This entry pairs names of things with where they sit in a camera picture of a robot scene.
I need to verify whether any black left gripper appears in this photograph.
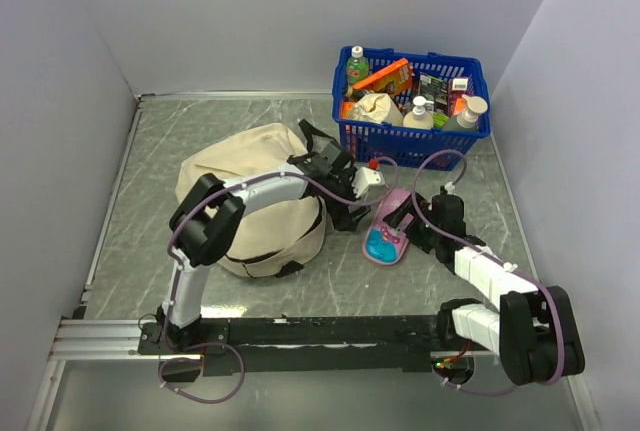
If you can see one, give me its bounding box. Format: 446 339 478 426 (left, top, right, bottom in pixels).
322 167 371 232

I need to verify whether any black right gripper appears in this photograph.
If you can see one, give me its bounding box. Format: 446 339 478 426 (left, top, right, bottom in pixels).
383 192 442 254

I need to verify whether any pink blue pencil case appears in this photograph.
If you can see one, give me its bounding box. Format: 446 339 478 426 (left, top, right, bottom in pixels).
362 188 410 266

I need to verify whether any beige canvas backpack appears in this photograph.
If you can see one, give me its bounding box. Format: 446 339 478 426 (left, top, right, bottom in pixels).
175 123 327 278

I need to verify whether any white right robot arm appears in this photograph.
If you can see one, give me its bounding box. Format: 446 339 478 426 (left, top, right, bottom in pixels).
384 191 586 386

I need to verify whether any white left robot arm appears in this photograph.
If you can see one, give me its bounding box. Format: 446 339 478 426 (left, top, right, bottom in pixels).
157 143 385 353

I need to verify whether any beige crumpled paper bag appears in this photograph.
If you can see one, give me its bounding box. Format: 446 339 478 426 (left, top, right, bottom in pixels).
345 93 403 126

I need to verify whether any blue plastic basket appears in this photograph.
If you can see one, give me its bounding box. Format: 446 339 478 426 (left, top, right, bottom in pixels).
331 45 492 172

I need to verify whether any cream pump bottle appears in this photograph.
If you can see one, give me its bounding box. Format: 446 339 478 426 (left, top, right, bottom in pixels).
403 95 434 130

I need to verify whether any grey pump bottle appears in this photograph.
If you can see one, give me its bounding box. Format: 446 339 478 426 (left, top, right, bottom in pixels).
441 94 489 132

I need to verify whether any dark snack packet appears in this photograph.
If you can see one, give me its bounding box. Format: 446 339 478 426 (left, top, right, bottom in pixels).
416 73 449 115

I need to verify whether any orange snack box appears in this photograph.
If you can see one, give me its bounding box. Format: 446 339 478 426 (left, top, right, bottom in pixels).
343 58 413 100

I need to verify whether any green tea bottle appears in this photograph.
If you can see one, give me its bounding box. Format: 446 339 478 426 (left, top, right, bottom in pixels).
346 46 370 86

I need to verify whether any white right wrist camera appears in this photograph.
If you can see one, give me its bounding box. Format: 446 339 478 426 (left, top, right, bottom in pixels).
443 181 455 194

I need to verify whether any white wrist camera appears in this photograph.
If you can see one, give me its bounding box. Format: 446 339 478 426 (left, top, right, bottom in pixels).
352 167 386 199
443 181 455 194

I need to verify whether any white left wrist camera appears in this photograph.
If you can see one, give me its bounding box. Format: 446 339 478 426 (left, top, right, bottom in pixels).
352 167 386 199

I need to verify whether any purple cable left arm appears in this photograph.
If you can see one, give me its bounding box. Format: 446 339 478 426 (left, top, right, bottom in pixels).
158 155 400 405

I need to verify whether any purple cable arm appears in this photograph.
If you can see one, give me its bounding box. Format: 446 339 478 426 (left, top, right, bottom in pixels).
158 155 400 405
412 149 567 387

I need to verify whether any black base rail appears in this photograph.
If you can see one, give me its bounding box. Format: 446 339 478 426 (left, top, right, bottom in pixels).
138 315 487 377

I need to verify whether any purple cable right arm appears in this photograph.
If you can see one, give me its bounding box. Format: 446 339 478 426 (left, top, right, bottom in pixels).
412 149 567 387

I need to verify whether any aluminium frame rail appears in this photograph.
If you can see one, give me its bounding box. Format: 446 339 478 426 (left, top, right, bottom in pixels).
48 314 579 363

